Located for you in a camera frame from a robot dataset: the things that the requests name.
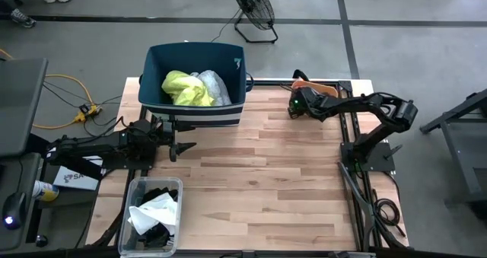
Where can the clear plastic container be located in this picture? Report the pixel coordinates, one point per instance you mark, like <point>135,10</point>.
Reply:
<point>127,246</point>

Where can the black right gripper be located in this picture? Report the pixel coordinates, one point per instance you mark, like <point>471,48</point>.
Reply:
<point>302,102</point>

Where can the white and yellow can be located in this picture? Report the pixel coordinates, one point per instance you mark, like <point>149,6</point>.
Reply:
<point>45,191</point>

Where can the navy fabric storage bin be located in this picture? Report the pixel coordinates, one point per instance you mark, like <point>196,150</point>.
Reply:
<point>160,94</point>

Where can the black computer mouse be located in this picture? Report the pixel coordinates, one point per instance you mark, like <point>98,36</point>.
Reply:
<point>17,204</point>

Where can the plain black garment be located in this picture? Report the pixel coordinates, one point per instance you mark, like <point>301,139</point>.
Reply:
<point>152,239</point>

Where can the person's leg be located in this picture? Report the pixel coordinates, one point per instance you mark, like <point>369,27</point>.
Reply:
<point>9,1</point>

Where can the white cloth garment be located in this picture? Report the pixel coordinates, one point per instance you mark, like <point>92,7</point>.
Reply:
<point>156,212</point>

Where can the white patterned cloth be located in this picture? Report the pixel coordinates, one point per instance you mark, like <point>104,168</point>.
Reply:
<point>217,86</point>

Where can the small black clamp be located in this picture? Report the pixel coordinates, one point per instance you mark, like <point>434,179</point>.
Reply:
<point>300,74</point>

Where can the dark grey monitor panel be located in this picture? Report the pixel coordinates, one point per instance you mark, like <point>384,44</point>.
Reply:
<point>19,106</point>

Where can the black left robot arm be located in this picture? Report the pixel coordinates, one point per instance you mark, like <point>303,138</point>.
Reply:
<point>95,149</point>

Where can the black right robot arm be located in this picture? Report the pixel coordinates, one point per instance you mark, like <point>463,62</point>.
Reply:
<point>380,102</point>

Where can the dark grey side desk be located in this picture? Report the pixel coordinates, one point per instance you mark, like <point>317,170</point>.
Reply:
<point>11,174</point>

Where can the small black knob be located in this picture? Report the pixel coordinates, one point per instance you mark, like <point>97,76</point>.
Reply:
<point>42,241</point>

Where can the white labelled box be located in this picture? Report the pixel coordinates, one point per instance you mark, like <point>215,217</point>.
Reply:
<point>76,180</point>

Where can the black floor fan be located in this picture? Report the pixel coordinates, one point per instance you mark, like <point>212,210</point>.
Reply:
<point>253,3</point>

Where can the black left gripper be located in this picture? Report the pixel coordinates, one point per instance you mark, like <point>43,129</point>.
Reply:
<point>163,130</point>

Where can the yellow shirt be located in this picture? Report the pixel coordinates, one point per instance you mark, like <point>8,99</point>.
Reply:
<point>186,92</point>

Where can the yellow power plug block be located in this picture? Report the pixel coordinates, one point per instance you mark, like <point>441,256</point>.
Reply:
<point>85,112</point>

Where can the black metal support bar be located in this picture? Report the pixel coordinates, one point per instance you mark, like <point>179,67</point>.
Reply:
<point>76,170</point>

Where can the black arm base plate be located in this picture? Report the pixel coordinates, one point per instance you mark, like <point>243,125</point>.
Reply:
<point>125,164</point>
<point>380,159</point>

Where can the orange plastic basket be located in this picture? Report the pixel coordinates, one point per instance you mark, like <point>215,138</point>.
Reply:
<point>325,87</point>

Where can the black metal stand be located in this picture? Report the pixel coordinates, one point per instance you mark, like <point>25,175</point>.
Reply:
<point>460,151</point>

